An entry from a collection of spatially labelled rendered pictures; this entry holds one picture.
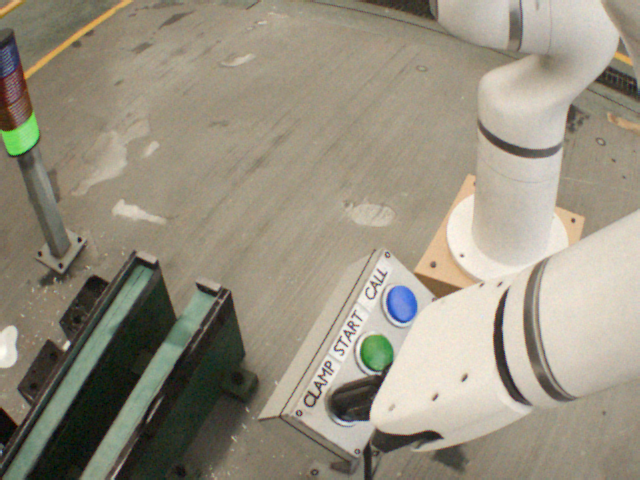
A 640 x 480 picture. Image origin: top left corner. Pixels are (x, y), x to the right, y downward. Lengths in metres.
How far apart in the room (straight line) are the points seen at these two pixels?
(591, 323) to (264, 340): 0.61
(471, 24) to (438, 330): 0.34
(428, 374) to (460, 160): 0.74
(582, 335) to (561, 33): 0.41
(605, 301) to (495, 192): 0.51
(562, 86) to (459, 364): 0.41
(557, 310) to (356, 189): 0.74
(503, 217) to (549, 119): 0.16
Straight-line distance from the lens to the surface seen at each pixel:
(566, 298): 0.29
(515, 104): 0.70
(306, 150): 1.07
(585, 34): 0.65
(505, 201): 0.77
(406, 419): 0.36
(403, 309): 0.53
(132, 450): 0.65
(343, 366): 0.49
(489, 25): 0.63
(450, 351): 0.36
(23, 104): 0.83
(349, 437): 0.48
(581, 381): 0.31
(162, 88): 1.31
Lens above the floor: 1.49
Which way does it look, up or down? 47 degrees down
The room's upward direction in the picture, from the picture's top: 2 degrees counter-clockwise
